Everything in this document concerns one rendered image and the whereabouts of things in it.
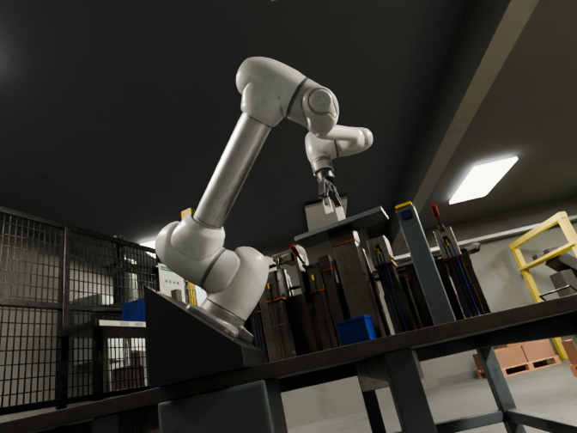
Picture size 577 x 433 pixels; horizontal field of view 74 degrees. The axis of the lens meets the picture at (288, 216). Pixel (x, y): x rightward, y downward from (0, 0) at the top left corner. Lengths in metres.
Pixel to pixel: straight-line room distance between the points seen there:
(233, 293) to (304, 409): 5.17
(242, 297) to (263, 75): 0.68
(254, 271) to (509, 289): 7.56
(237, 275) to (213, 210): 0.22
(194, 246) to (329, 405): 5.25
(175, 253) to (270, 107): 0.55
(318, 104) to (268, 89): 0.16
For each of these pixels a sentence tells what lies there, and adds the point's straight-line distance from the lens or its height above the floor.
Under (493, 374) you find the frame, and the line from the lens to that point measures 2.79.
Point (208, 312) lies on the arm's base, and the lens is 1.25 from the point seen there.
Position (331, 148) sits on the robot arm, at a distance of 1.68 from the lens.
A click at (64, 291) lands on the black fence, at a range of 2.03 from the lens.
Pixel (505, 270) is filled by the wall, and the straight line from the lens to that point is 8.63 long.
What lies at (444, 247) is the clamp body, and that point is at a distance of 1.61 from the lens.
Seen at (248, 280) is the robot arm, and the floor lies 0.96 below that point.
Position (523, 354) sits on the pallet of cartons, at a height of 0.25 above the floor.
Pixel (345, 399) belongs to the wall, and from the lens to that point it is 6.31.
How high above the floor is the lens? 0.65
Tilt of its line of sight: 23 degrees up
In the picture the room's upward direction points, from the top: 13 degrees counter-clockwise
